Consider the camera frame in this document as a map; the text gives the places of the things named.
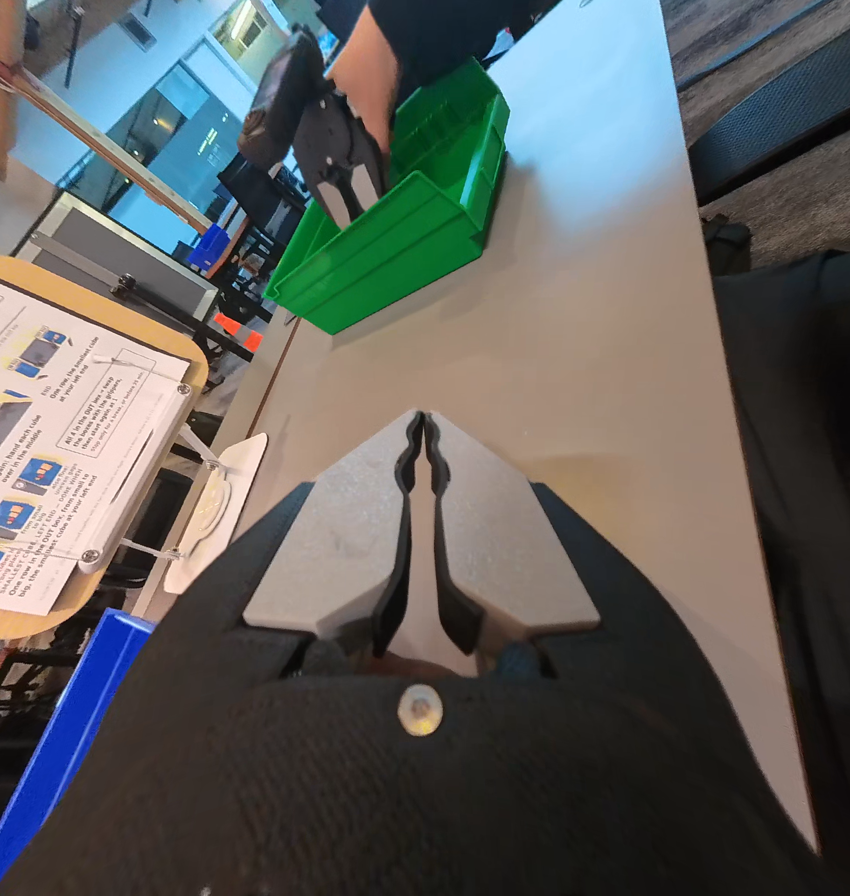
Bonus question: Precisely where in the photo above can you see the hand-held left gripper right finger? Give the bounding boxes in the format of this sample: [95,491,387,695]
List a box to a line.
[424,409,602,655]

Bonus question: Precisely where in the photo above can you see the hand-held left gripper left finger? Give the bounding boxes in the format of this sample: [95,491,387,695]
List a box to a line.
[242,409,426,659]

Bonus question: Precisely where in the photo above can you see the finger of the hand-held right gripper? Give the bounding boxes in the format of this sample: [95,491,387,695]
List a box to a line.
[350,158,389,212]
[317,177,364,230]

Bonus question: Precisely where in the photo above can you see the green plastic bin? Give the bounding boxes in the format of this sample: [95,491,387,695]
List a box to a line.
[263,56,511,336]

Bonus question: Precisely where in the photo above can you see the blue plastic bin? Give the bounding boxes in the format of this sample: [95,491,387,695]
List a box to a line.
[0,608,156,896]

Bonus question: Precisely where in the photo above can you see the person's right forearm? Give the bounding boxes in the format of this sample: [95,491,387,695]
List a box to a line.
[365,0,562,92]

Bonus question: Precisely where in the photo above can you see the person's right hand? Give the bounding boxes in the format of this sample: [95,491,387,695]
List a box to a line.
[325,6,403,154]

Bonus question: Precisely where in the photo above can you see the small blue storage bin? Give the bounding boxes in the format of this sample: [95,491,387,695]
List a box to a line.
[187,224,231,274]

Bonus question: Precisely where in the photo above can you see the orange traffic cone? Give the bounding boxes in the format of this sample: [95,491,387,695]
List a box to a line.
[214,313,265,354]

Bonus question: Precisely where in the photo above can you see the diagonal support beam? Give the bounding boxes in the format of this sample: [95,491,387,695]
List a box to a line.
[8,63,212,235]

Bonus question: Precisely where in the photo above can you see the grey aluminium-framed case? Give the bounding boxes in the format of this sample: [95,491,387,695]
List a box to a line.
[12,190,222,330]

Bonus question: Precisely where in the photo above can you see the person's legs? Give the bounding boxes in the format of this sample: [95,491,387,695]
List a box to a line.
[712,245,850,896]

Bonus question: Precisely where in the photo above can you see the black office chair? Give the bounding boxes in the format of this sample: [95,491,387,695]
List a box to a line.
[687,21,850,207]

